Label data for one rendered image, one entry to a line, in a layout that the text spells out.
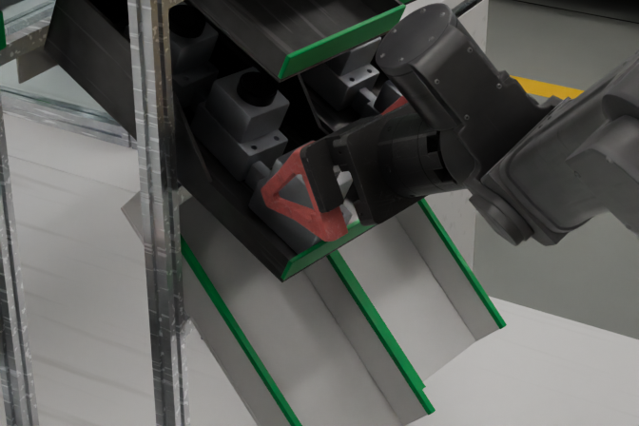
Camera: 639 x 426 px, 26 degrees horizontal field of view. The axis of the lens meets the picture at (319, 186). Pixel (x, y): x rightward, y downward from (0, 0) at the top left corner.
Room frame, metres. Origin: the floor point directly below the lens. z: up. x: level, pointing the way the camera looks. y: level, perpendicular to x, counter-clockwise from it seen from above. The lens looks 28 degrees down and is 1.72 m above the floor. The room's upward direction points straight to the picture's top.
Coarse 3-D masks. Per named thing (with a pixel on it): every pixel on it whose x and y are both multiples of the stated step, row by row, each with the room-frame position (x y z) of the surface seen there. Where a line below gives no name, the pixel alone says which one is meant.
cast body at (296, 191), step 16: (304, 144) 0.93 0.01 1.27; (256, 176) 0.95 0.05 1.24; (272, 176) 0.91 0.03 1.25; (336, 176) 0.90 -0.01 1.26; (256, 192) 0.92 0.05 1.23; (288, 192) 0.90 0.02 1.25; (304, 192) 0.89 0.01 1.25; (256, 208) 0.92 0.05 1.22; (272, 224) 0.91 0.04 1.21; (288, 224) 0.90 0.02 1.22; (288, 240) 0.90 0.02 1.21; (304, 240) 0.89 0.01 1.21; (320, 240) 0.89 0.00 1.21
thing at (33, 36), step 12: (168, 0) 0.93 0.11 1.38; (180, 0) 0.95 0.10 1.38; (36, 24) 1.07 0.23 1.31; (48, 24) 1.07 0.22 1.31; (12, 36) 1.05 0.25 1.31; (24, 36) 1.05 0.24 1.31; (36, 36) 1.06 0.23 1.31; (12, 48) 1.03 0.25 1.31; (24, 48) 1.05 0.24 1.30; (0, 60) 1.02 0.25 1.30; (180, 192) 0.94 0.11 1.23
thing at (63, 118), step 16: (16, 96) 1.88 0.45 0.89; (16, 112) 1.87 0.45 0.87; (32, 112) 1.86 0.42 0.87; (48, 112) 1.84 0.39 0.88; (64, 112) 1.82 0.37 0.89; (80, 112) 1.82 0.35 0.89; (64, 128) 1.83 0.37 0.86; (80, 128) 1.81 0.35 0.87; (96, 128) 1.80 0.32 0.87; (112, 128) 1.78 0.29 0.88; (128, 144) 1.77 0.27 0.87
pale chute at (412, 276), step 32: (384, 224) 1.14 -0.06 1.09; (416, 224) 1.13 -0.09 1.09; (352, 256) 1.09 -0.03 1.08; (384, 256) 1.11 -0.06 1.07; (416, 256) 1.13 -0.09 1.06; (448, 256) 1.11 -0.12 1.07; (384, 288) 1.08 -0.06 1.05; (416, 288) 1.10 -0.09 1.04; (448, 288) 1.11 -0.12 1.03; (480, 288) 1.09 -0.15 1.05; (384, 320) 1.05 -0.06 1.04; (416, 320) 1.07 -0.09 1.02; (448, 320) 1.09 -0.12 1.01; (480, 320) 1.08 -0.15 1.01; (416, 352) 1.04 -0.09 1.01; (448, 352) 1.06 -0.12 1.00
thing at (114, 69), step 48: (96, 0) 1.05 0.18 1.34; (48, 48) 1.03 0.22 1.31; (96, 48) 0.99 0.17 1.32; (240, 48) 1.07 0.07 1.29; (96, 96) 0.99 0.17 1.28; (288, 96) 1.03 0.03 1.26; (192, 144) 0.93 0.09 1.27; (288, 144) 1.01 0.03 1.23; (192, 192) 0.93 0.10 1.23; (240, 192) 0.94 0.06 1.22; (240, 240) 0.90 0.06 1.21; (336, 240) 0.91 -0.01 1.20
